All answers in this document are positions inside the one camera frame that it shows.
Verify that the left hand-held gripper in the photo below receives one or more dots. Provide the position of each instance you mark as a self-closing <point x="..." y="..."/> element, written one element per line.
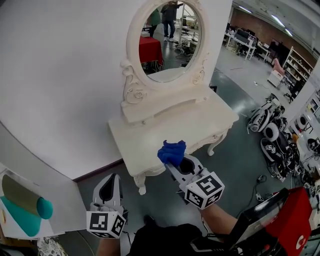
<point x="97" y="222"/>

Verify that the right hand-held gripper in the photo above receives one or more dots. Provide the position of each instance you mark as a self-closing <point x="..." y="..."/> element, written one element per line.
<point x="205" y="190"/>

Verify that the blue cloth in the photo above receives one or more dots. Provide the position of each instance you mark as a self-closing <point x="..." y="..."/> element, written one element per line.
<point x="172" y="152"/>

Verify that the person's right forearm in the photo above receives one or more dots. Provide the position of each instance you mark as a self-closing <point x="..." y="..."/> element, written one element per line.
<point x="217" y="220"/>

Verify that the person's left forearm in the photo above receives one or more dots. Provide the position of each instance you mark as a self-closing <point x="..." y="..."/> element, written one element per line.
<point x="107" y="247"/>

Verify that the white ornate vanity table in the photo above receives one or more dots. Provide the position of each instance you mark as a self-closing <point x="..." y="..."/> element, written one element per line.
<point x="155" y="135"/>

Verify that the person's black shoe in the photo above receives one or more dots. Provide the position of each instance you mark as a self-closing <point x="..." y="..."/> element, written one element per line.
<point x="149" y="220"/>

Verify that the white shelf cabinet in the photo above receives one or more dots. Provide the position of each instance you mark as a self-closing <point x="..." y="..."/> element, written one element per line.
<point x="55" y="190"/>

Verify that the floral fabric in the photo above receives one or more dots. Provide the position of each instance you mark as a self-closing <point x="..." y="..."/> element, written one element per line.
<point x="48" y="247"/>

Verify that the teal rolled mat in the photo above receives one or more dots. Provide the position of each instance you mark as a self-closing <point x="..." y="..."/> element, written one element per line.
<point x="22" y="215"/>

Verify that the pile of white black devices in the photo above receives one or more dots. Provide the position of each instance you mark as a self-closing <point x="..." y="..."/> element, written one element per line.
<point x="272" y="132"/>

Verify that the white ornate oval mirror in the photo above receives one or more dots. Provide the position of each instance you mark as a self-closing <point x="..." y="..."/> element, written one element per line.
<point x="135" y="95"/>

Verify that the red case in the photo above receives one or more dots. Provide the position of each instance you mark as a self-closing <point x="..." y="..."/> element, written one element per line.
<point x="292" y="215"/>

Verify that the black office chair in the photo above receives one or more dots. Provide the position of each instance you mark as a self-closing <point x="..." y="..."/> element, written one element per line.
<point x="295" y="90"/>

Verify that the pink chair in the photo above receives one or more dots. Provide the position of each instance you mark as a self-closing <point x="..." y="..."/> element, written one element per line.
<point x="278" y="65"/>

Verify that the row of white office desks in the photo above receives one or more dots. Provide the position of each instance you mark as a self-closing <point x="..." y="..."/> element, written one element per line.
<point x="245" y="41"/>

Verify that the white storage rack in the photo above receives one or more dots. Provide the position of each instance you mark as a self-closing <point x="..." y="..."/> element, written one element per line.
<point x="297" y="63"/>

